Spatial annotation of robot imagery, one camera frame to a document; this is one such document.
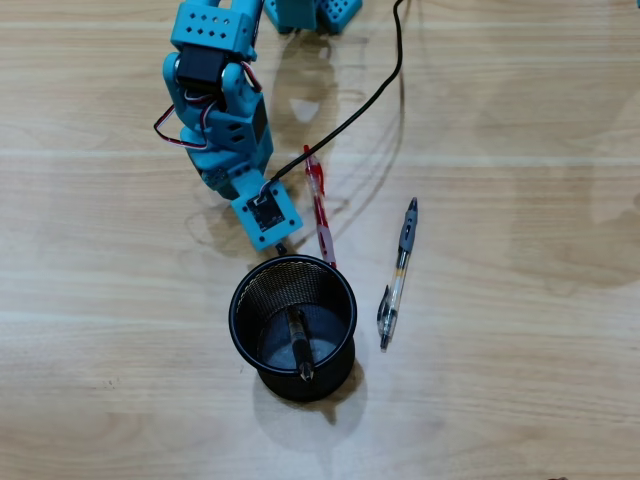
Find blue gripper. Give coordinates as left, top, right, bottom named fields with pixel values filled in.
left=185, top=142, right=275, bottom=205

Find red retractable pen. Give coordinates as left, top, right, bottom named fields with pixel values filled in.
left=303, top=144, right=339, bottom=271

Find black gel pen rubber grip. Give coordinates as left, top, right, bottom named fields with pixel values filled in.
left=287, top=308, right=316, bottom=384

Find clear pen grey grip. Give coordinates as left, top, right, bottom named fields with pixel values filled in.
left=377, top=197, right=420, bottom=352

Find black mesh pen holder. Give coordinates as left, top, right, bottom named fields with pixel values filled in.
left=228, top=254, right=358, bottom=404

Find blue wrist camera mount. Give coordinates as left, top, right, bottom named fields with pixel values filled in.
left=229, top=172, right=305, bottom=256

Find red white servo wires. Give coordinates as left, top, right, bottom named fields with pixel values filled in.
left=152, top=59, right=264, bottom=151

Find black camera cable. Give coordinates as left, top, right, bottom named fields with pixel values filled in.
left=259, top=0, right=407, bottom=201

